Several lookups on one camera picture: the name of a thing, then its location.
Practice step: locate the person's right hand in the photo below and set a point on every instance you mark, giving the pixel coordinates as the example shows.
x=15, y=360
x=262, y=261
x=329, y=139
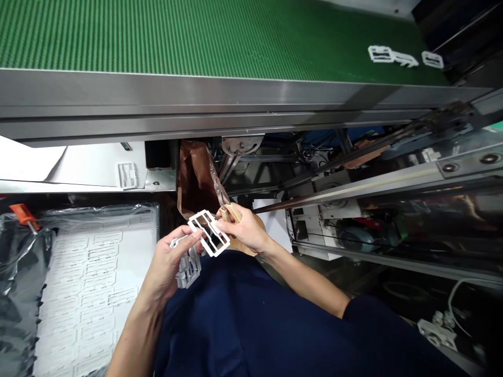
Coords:
x=249, y=231

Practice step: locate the person's left hand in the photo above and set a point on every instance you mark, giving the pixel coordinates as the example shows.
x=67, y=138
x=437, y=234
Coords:
x=163, y=267

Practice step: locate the bundle of grey frames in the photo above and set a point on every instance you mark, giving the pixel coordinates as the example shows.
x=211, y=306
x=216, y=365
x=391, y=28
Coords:
x=189, y=268

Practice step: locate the single white plastic frame part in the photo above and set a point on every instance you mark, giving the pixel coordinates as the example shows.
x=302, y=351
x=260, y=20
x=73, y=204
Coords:
x=208, y=234

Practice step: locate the brown plastic bag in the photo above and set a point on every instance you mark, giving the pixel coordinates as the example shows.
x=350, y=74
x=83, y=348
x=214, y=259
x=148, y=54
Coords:
x=196, y=180

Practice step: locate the pile of white plastic frames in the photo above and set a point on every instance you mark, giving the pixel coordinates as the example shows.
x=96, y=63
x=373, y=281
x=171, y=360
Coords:
x=90, y=290

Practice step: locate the person's body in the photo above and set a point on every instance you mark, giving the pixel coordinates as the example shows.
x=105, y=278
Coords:
x=251, y=322

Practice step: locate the machine under conveyor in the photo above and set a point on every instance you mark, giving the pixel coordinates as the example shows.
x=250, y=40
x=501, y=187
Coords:
x=353, y=220

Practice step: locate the black box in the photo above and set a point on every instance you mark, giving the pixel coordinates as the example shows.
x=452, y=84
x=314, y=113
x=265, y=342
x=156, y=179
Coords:
x=158, y=155

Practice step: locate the clear plastic bag liner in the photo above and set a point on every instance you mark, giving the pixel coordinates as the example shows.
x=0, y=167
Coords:
x=19, y=275

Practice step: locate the white paper sheet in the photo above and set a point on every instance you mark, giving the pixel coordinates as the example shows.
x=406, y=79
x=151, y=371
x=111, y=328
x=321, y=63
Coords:
x=59, y=161

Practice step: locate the green conveyor belt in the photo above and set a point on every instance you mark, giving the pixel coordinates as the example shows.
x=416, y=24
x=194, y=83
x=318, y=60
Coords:
x=196, y=35

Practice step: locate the white plastic sprue piece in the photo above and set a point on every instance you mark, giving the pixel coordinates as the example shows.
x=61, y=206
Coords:
x=405, y=59

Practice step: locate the white ribbed plastic frame part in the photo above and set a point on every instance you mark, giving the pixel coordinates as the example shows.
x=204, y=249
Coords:
x=127, y=175

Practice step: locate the steel conveyor side frame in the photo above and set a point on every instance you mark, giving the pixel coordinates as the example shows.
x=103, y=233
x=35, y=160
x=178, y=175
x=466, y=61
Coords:
x=196, y=106

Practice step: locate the steel rail with bolts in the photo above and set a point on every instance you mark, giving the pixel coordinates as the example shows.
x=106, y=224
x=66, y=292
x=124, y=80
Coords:
x=393, y=182

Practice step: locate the white plastic bracket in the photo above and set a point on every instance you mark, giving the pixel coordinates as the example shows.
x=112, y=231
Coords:
x=436, y=332

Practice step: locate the small white plastic frame part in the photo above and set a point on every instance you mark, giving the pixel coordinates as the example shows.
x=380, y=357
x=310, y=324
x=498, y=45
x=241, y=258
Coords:
x=432, y=59

